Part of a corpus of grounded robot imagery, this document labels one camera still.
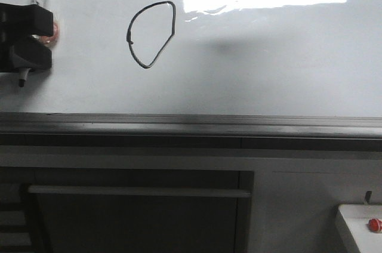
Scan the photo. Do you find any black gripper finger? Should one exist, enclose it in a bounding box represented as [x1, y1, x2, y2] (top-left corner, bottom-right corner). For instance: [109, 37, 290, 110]
[8, 36, 52, 72]
[8, 4, 54, 36]

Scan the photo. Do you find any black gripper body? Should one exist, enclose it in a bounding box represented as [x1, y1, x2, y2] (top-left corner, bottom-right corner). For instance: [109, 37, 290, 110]
[1, 3, 14, 73]

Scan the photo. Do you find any red round magnet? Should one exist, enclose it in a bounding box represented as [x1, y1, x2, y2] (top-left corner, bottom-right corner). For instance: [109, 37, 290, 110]
[32, 21, 60, 48]

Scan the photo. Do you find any dark cabinet with grey bar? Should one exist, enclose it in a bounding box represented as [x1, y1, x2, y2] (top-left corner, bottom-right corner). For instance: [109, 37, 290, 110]
[1, 167, 254, 252]

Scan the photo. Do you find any white plastic tray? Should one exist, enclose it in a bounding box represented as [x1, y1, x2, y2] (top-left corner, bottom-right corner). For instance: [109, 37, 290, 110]
[335, 204, 381, 252]

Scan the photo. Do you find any small red cap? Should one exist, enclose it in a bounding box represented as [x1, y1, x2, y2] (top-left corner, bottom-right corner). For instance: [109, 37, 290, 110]
[368, 218, 382, 233]

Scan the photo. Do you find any white whiteboard with grey frame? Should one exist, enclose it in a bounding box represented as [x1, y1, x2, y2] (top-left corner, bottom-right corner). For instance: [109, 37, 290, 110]
[1, 0, 381, 139]

